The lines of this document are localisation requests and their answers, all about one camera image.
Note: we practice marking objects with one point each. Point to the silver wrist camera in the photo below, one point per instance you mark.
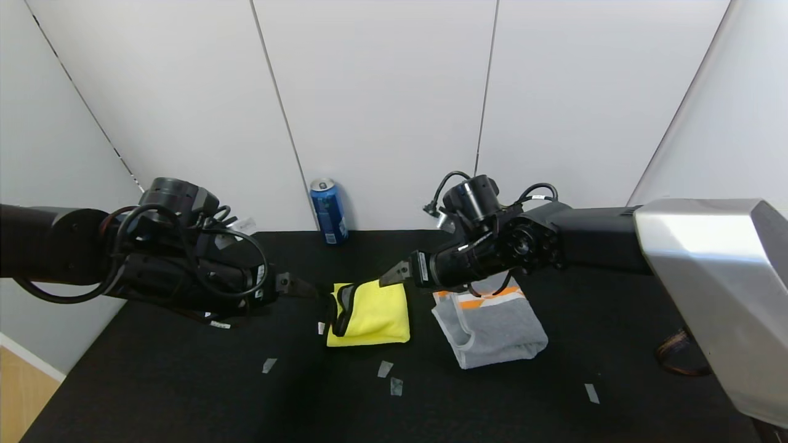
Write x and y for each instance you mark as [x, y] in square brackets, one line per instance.
[243, 226]
[446, 223]

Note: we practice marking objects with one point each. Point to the clear tape marker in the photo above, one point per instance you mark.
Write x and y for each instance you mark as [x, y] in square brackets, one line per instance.
[396, 386]
[385, 368]
[591, 394]
[269, 365]

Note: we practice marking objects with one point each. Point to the grey towel with orange marks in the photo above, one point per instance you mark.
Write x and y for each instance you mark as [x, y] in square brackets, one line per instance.
[498, 332]

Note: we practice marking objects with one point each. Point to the blue and green drink can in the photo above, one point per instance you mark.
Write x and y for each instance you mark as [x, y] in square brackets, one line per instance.
[329, 212]

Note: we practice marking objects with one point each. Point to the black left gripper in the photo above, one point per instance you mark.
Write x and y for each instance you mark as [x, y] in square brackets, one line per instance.
[265, 286]

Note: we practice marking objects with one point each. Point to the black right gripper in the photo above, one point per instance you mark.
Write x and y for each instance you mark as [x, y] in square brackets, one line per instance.
[422, 268]

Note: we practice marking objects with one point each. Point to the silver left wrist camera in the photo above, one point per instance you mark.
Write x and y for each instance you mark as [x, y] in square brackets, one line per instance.
[243, 226]

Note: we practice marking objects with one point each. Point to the yellow towel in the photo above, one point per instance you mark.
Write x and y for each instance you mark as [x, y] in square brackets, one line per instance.
[375, 314]

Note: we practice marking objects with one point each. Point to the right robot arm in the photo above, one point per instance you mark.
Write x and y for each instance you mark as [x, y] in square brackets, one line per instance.
[708, 258]

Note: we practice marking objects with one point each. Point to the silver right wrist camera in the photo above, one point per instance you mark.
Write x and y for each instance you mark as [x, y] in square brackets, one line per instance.
[446, 223]

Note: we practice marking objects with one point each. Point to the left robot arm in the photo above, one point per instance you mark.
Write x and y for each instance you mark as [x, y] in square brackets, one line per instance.
[43, 243]

